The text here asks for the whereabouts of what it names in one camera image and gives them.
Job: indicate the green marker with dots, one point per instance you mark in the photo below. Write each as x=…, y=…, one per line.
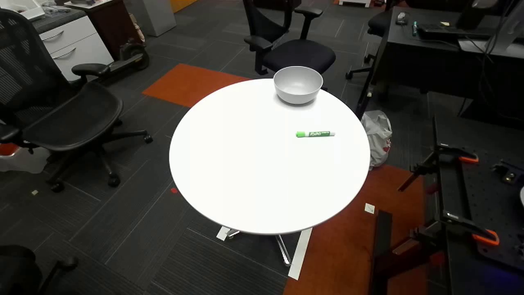
x=314, y=133

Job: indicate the white bowl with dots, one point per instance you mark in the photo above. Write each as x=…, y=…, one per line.
x=297, y=84

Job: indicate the round white table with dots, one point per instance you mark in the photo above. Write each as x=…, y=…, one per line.
x=235, y=158

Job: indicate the white plastic bag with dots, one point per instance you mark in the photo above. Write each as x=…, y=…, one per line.
x=379, y=132

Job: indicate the black padded office chair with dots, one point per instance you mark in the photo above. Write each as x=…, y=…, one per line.
x=270, y=22

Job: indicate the black scooter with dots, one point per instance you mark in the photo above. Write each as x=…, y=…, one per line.
x=130, y=55

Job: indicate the orange black clamp upper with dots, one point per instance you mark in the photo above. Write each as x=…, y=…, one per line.
x=437, y=156

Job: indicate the orange black clamp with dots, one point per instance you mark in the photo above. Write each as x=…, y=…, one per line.
x=433, y=235
x=437, y=156

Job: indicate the orange black clamp lower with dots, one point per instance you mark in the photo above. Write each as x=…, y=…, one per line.
x=433, y=235

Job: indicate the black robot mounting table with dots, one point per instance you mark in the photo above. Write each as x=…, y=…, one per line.
x=489, y=194

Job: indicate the black desk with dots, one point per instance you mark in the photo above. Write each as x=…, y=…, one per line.
x=468, y=53

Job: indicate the white drawer cabinet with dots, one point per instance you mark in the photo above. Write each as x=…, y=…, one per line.
x=72, y=38

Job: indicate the black mesh office chair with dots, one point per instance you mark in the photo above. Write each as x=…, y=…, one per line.
x=42, y=109

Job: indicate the black chair bottom left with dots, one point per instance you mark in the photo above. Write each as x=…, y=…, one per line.
x=21, y=273

